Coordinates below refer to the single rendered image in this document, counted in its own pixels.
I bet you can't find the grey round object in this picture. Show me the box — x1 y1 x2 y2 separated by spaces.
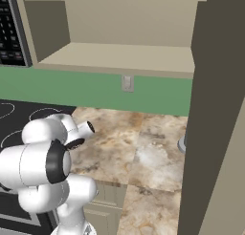
176 134 188 155

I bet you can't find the beige drawer front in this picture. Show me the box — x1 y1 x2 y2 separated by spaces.
94 180 129 209

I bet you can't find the black hob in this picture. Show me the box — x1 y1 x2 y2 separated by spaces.
0 98 78 153

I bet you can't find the beige base cupboard door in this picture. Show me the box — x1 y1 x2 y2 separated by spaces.
81 202 124 235

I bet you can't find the black microwave oven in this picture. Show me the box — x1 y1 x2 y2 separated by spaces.
0 0 33 68

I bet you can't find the black oven front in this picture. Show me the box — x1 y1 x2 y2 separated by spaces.
0 182 61 235

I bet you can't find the grey wall outlet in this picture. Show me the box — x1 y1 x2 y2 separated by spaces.
121 75 135 94

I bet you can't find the beige open wall cabinet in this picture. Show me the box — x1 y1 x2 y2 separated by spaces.
13 0 210 80

